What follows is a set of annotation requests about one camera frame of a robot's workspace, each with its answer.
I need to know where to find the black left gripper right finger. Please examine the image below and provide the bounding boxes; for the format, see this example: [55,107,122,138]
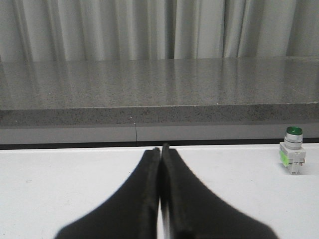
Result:
[160,144,277,239]

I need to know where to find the green pushbutton switch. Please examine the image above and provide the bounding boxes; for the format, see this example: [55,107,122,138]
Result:
[279,126,306,175]

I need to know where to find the grey granite counter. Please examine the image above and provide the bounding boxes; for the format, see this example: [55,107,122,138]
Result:
[0,57,319,149]

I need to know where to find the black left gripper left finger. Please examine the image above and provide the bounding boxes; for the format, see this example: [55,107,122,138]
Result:
[56,148,160,239]

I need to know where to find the grey curtain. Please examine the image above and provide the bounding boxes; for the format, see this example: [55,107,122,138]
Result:
[0,0,319,62]

